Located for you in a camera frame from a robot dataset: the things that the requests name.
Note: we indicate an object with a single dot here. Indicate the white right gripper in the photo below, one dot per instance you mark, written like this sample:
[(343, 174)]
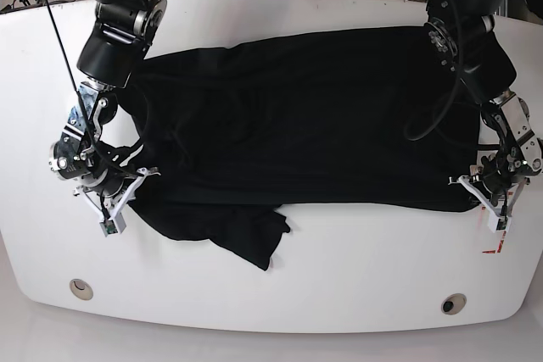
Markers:
[(108, 206)]

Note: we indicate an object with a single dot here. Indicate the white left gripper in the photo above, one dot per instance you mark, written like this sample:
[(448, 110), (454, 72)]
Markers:
[(505, 211)]

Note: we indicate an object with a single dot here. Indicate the black T-shirt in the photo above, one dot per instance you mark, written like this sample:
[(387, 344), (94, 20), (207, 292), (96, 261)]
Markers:
[(238, 132)]

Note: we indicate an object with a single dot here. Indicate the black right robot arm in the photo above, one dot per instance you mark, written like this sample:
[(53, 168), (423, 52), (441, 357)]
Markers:
[(122, 34)]

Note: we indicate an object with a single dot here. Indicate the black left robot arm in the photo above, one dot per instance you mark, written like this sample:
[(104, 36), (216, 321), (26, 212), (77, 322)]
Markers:
[(462, 32)]

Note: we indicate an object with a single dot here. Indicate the red tape rectangle marking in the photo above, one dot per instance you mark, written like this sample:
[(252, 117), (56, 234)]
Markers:
[(492, 243)]

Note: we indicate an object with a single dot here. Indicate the right table grommet hole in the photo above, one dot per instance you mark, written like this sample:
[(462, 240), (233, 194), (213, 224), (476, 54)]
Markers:
[(454, 304)]

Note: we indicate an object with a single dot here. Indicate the table grommet hole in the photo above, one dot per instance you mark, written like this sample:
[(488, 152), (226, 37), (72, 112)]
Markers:
[(81, 289), (454, 304)]

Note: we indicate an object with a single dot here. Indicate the left table grommet hole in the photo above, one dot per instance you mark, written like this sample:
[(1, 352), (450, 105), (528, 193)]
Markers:
[(81, 289)]

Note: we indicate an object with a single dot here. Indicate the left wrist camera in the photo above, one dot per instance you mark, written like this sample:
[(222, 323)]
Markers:
[(497, 223)]

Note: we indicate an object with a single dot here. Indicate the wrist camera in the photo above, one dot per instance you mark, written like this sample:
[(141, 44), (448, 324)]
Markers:
[(497, 223), (113, 226)]

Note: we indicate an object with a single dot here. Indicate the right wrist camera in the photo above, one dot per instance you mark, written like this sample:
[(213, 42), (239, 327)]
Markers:
[(113, 226)]

